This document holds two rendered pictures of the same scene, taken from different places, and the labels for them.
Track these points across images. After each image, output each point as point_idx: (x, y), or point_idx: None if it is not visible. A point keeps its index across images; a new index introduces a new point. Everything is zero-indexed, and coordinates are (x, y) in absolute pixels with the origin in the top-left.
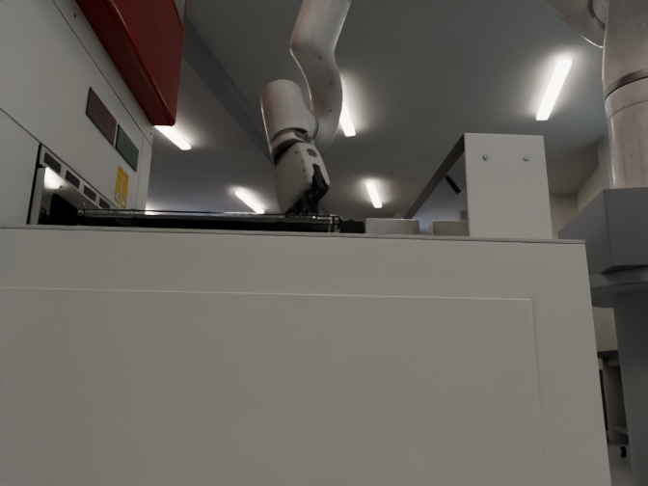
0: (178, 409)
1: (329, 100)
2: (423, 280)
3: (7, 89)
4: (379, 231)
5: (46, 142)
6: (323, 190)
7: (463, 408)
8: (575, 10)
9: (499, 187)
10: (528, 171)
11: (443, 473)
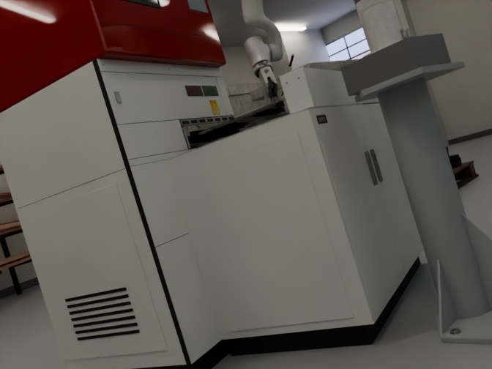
0: (228, 184)
1: (272, 34)
2: (269, 135)
3: (164, 113)
4: None
5: (181, 117)
6: (273, 87)
7: (287, 165)
8: None
9: (293, 91)
10: (300, 82)
11: (286, 181)
